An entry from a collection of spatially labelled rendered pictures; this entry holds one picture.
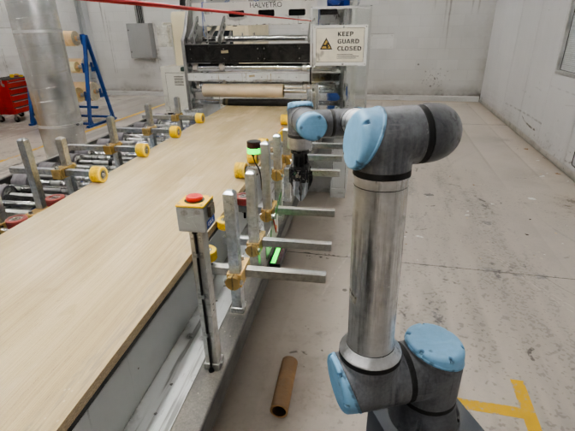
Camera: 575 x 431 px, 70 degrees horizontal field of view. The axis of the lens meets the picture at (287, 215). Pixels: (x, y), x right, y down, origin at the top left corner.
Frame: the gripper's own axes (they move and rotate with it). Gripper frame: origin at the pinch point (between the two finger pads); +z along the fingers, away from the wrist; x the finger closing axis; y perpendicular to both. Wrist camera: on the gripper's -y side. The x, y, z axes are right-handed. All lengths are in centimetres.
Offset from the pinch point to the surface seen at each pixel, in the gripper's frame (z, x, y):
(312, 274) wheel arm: 13.8, 7.9, 32.8
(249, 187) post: -7.8, -17.3, 12.1
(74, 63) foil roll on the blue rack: -7, -468, -554
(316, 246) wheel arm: 17.1, 6.9, 8.3
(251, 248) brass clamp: 15.8, -17.0, 14.9
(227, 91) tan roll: -5, -101, -246
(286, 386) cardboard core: 91, -6, 10
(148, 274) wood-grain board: 9, -42, 47
